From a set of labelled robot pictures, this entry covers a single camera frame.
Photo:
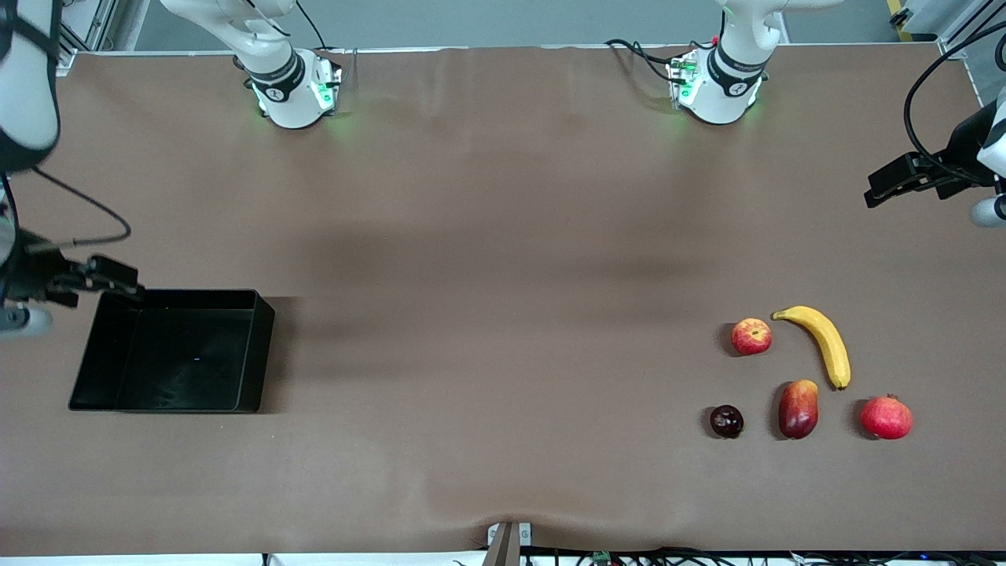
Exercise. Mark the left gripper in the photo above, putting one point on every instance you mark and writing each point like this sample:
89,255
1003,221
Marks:
963,146

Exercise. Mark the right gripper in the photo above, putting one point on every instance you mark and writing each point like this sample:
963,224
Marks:
31,271

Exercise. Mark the black plastic box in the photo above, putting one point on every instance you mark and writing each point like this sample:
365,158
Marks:
251,346

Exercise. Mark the yellow banana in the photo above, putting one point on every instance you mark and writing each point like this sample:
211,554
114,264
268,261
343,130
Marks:
825,338

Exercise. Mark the red yellow apple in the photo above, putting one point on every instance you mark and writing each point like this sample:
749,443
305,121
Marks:
751,336

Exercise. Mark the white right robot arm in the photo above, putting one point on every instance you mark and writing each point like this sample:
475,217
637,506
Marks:
275,47

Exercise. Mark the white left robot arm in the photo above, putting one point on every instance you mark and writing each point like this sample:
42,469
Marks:
735,71

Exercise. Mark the red pomegranate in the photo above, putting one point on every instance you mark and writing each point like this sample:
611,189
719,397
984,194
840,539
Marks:
886,419

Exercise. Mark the red mango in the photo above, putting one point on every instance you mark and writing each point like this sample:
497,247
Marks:
798,410

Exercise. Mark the dark purple plum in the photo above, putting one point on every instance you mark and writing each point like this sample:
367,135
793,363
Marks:
726,422

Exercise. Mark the brown table cover mat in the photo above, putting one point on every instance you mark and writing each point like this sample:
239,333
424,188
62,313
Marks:
471,409

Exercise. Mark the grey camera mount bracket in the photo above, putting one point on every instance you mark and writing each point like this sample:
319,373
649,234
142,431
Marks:
507,544

